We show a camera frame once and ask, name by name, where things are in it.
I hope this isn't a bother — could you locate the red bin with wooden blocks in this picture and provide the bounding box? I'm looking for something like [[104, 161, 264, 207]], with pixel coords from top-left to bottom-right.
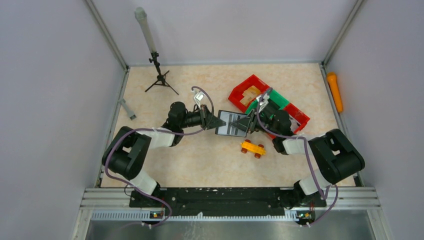
[[228, 74, 270, 113]]

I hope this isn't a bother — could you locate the black tripod with grey tube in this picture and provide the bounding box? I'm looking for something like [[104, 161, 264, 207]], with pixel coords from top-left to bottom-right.
[[134, 7, 179, 95]]

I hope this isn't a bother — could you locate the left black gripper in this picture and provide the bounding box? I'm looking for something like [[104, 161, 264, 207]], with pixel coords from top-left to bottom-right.
[[179, 104, 226, 130]]

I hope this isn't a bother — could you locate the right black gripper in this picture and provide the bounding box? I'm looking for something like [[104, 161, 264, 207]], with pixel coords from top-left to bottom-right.
[[230, 107, 279, 137]]

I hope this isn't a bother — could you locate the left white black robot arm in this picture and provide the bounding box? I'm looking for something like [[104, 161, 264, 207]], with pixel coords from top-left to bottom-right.
[[101, 101, 226, 207]]

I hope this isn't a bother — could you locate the purple cable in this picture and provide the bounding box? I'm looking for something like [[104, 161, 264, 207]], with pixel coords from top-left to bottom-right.
[[104, 86, 216, 229], [255, 87, 339, 228]]

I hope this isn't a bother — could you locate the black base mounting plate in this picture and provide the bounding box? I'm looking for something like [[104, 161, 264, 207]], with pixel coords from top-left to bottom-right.
[[129, 187, 327, 217]]

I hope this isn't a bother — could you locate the yellow toy brick car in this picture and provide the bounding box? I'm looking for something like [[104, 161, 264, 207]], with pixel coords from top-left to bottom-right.
[[240, 139, 267, 159]]

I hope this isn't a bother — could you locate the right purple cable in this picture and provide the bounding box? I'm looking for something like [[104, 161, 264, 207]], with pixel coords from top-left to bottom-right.
[[255, 87, 339, 228]]

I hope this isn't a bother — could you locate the red bin with plastic bags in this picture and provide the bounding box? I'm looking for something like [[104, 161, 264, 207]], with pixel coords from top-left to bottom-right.
[[265, 103, 310, 135]]

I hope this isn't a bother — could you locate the black leather card holder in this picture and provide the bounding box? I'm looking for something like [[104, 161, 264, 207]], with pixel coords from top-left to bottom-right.
[[215, 110, 248, 138]]

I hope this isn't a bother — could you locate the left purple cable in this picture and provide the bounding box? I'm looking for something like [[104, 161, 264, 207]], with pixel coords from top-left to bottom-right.
[[104, 86, 216, 229]]

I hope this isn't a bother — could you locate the orange flashlight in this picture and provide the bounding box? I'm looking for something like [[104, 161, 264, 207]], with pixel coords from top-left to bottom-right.
[[326, 72, 344, 113]]

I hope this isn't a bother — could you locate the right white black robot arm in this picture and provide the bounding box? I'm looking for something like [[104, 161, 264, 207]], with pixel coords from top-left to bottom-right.
[[231, 110, 365, 208]]

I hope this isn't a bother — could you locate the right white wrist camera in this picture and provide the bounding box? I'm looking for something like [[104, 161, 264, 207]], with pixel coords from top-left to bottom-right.
[[256, 94, 269, 114]]

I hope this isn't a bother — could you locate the small grey tool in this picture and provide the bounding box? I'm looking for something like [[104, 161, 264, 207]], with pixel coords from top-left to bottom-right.
[[118, 98, 137, 120]]

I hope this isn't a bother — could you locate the green plastic bin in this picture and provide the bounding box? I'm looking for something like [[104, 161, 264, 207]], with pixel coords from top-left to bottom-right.
[[244, 89, 290, 114]]

